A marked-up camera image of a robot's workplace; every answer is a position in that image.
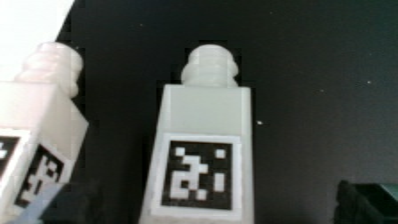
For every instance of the white square tabletop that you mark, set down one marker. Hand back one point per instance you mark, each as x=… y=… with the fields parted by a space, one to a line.
x=31 y=23

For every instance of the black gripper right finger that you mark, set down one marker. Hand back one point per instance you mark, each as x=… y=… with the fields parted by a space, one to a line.
x=367 y=203

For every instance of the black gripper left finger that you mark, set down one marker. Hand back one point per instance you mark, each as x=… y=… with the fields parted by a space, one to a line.
x=69 y=205

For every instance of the white table leg with tag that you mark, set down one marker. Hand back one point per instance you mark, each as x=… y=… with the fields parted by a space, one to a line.
x=200 y=190
x=44 y=126

